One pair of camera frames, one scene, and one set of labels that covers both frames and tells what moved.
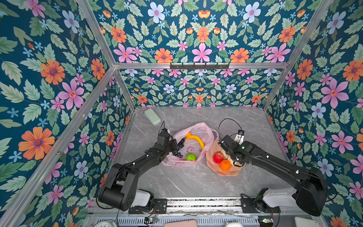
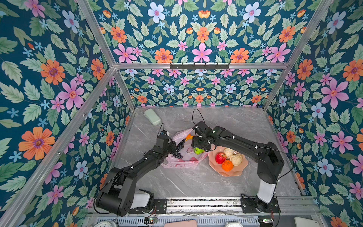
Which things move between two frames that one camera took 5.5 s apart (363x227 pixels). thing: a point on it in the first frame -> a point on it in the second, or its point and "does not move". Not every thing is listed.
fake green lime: (191, 157) -> (198, 151)
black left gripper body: (171, 146) does not move
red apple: (218, 157) does not move
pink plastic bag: (199, 140) does not move
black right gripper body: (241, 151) -> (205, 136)
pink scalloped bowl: (213, 146) does not move
